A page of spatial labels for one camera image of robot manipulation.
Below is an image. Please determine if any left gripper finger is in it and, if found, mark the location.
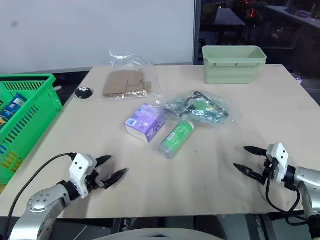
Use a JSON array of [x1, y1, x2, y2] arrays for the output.
[[102, 167, 129, 191], [96, 155, 113, 169]]

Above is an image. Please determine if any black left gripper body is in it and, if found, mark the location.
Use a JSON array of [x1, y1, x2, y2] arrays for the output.
[[84, 162, 107, 194]]

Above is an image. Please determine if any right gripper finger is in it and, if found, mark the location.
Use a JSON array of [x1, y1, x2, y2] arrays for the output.
[[233, 163, 265, 183], [243, 145, 268, 158]]

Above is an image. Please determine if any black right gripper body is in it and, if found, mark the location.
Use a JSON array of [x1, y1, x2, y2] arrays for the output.
[[259, 159, 279, 186]]

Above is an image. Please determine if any green plastic basket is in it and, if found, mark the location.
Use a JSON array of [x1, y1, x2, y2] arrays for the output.
[[0, 73, 64, 186]]

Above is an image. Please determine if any purple tissue box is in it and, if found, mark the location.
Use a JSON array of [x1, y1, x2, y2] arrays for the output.
[[123, 102, 167, 144]]

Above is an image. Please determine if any black round disc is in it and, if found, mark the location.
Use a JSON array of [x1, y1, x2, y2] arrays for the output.
[[74, 86, 94, 99]]

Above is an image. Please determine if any green labelled clear tube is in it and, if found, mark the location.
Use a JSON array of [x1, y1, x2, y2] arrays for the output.
[[158, 119, 196, 160]]

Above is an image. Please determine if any grey rounded shape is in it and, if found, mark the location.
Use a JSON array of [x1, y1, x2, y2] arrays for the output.
[[92, 226, 229, 240]]

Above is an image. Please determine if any clear bag with cardboard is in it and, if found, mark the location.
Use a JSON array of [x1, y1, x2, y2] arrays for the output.
[[100, 48, 164, 103]]

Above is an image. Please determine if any pale green plastic bin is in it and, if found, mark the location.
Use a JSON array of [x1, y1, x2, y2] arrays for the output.
[[201, 45, 268, 85]]

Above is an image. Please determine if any blue snack packet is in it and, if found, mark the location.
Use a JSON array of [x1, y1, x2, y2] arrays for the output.
[[0, 92, 28, 131]]

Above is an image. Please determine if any white board panel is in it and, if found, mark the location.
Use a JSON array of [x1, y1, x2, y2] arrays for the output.
[[0, 0, 201, 76]]

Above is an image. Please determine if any dark background table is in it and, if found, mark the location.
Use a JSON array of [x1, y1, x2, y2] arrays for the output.
[[213, 7, 249, 28]]

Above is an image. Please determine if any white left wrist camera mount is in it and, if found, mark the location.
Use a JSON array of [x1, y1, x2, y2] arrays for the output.
[[68, 153, 98, 200]]

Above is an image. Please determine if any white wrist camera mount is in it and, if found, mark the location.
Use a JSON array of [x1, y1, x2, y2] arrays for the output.
[[68, 153, 98, 200], [265, 142, 291, 185]]

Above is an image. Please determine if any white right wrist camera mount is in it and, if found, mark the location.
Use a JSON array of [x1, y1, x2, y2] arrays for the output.
[[265, 142, 291, 185]]

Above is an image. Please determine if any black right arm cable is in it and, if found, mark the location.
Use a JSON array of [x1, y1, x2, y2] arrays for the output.
[[264, 174, 309, 225]]

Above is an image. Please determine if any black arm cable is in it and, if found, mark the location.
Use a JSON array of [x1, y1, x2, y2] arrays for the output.
[[5, 152, 77, 240], [264, 174, 309, 225]]

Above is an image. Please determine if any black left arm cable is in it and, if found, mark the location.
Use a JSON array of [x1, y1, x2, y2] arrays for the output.
[[5, 152, 77, 240]]

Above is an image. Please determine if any clear bag with green cables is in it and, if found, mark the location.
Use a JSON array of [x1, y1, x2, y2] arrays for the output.
[[156, 89, 243, 129]]

